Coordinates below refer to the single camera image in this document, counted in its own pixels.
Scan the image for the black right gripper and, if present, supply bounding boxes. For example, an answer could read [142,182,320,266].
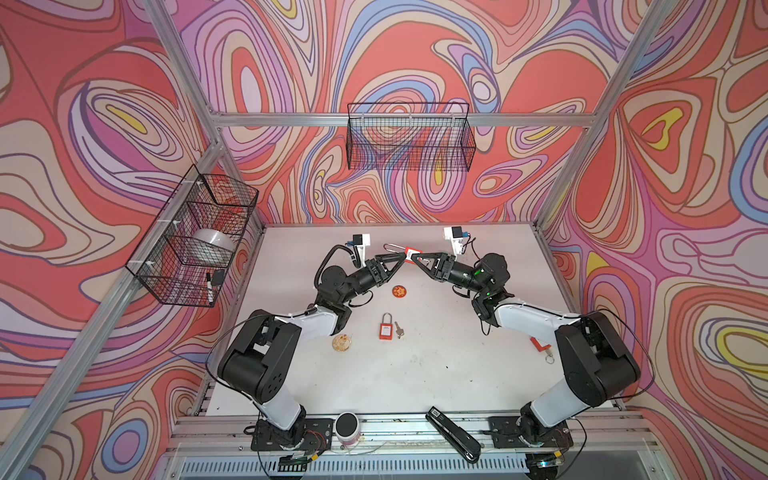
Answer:
[410,252,486,295]

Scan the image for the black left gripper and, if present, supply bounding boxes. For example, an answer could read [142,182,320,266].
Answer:
[335,259,403,310]

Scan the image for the red padlock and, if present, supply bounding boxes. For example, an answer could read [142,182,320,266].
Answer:
[530,337,555,365]
[379,312,394,341]
[383,243,421,264]

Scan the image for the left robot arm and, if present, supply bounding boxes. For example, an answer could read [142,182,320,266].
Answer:
[215,245,406,449]

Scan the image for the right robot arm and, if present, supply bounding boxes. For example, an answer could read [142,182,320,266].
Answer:
[411,253,641,447]

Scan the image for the red star badge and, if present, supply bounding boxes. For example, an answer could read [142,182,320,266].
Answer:
[392,285,407,298]

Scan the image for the beige round badge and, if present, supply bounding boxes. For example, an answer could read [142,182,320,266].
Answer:
[332,334,352,352]

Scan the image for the round black white speaker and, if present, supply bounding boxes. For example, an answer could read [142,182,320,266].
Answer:
[334,412,361,447]

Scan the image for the black stapler tool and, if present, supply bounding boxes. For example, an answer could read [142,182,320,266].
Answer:
[425,406,482,464]

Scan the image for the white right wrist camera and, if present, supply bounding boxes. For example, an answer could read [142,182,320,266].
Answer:
[444,226,470,256]

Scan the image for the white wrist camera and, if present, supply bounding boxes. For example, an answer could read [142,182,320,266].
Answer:
[444,226,470,256]
[351,233,371,268]

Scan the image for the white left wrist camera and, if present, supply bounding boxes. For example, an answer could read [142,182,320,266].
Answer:
[351,233,371,268]

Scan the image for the black corrugated cable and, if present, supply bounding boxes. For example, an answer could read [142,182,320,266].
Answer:
[314,243,361,295]

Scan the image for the back black wire basket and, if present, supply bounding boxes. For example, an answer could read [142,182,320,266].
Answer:
[346,100,476,172]

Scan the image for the side black wire basket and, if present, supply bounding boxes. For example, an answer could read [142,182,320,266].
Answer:
[126,166,259,308]

